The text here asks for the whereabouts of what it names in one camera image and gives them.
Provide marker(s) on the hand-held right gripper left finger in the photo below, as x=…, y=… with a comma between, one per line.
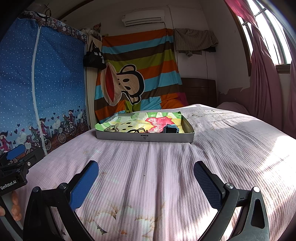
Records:
x=84, y=185

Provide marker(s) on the grey hanging cloth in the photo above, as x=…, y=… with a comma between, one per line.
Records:
x=194, y=39

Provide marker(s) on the colourful printed paper liner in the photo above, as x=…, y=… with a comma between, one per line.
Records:
x=159, y=121

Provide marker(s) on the window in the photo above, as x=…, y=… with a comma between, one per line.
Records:
x=272, y=34

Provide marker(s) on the white air conditioner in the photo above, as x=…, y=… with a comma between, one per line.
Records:
x=143, y=17

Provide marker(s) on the grey hair claw clip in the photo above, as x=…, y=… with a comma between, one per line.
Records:
x=114, y=127

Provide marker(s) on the pink ribbed bedsheet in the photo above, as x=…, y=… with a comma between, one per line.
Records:
x=150, y=173

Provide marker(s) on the blue dotted fabric wardrobe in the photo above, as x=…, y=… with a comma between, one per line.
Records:
x=46, y=81

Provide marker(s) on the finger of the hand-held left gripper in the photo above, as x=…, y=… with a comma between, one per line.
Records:
x=32, y=158
x=16, y=151

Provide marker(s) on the black tote bag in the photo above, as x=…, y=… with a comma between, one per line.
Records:
x=93, y=59

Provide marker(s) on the dark wooden headboard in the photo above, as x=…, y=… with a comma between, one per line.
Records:
x=198, y=92

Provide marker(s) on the striped monkey print blanket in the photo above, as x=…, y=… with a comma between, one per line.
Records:
x=152, y=76

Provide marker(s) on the pink pillow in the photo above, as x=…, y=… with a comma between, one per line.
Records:
x=233, y=107

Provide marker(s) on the blue wrist watch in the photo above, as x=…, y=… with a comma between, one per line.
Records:
x=170, y=129

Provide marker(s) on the shallow grey cardboard box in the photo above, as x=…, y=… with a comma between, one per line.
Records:
x=161, y=138

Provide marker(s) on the pink curtain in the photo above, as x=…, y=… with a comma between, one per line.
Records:
x=263, y=92

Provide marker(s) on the person's left hand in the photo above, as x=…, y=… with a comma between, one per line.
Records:
x=16, y=208

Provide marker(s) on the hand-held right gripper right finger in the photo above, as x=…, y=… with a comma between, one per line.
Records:
x=207, y=186

